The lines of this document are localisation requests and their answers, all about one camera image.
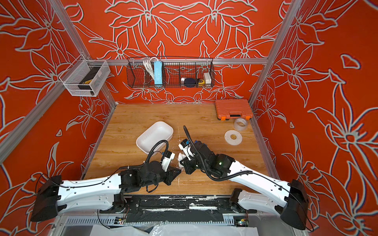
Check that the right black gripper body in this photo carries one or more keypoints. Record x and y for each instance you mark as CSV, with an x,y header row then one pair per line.
x,y
192,165

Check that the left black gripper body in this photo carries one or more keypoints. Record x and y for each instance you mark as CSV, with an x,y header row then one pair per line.
x,y
159,180

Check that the white wipe cloth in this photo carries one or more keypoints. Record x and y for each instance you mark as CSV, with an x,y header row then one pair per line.
x,y
180,156

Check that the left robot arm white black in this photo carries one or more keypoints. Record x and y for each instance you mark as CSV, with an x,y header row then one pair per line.
x,y
105,194

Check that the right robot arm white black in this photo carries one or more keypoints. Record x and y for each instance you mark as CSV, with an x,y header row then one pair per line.
x,y
288,200

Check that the white flat tape roll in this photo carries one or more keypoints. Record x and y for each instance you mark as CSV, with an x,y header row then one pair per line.
x,y
233,137

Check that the white plastic tray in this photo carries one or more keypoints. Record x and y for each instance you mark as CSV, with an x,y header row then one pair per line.
x,y
158,131

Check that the clear tape roll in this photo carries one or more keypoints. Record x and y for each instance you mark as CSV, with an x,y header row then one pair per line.
x,y
240,124

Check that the orange tool case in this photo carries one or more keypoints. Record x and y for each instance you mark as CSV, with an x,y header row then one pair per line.
x,y
227,109

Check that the white small box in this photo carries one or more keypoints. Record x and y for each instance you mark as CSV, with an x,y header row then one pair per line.
x,y
207,79

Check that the dark round object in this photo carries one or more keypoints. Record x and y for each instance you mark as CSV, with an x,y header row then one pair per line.
x,y
190,82

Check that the light blue box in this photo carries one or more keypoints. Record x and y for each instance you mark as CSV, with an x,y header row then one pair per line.
x,y
158,73

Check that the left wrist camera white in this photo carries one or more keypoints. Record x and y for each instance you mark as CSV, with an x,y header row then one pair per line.
x,y
166,159

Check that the black wire basket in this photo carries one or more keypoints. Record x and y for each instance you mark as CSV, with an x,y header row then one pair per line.
x,y
140,71

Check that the clear acrylic wall box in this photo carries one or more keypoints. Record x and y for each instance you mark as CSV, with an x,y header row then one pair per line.
x,y
84,79

